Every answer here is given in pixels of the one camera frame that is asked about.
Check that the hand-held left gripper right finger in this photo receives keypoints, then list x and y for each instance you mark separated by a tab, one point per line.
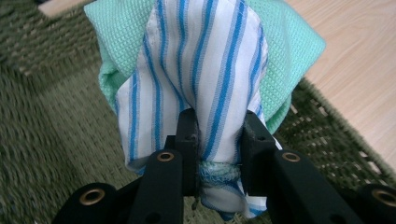
257	155

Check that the green woven basket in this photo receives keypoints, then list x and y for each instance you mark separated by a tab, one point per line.
46	130

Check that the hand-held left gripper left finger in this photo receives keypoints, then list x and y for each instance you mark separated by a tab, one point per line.
188	149

